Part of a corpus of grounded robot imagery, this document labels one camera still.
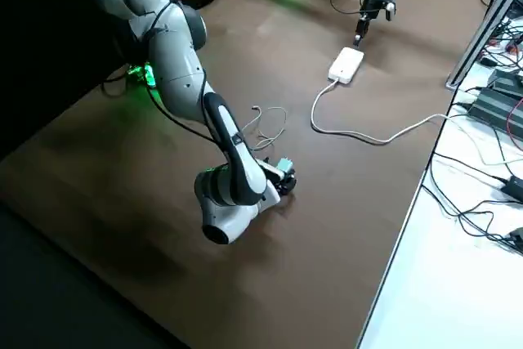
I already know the thin white charger cable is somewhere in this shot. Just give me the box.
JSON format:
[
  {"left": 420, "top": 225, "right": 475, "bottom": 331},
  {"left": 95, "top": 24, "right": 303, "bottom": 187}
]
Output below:
[{"left": 240, "top": 105, "right": 289, "bottom": 152}]

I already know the white power strip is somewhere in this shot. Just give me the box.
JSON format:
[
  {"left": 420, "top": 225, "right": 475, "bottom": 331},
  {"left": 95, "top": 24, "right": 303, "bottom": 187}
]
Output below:
[{"left": 327, "top": 47, "right": 366, "bottom": 87}]

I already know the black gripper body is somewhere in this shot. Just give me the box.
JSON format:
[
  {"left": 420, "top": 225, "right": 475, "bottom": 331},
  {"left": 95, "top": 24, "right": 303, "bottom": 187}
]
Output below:
[
  {"left": 271, "top": 168, "right": 298, "bottom": 199},
  {"left": 360, "top": 0, "right": 389, "bottom": 21}
]

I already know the small black power adapter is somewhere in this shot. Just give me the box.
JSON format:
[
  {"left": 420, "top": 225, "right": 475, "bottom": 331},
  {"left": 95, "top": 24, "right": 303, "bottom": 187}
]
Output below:
[
  {"left": 505, "top": 226, "right": 523, "bottom": 253},
  {"left": 499, "top": 174, "right": 523, "bottom": 198}
]

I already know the white power strip cord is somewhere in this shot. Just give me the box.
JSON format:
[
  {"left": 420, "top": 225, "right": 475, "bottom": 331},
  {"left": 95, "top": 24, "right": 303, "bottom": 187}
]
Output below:
[{"left": 310, "top": 77, "right": 455, "bottom": 146}]

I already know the aluminium post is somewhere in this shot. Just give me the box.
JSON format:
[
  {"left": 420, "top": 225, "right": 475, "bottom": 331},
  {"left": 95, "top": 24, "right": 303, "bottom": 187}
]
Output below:
[{"left": 446, "top": 0, "right": 523, "bottom": 91}]

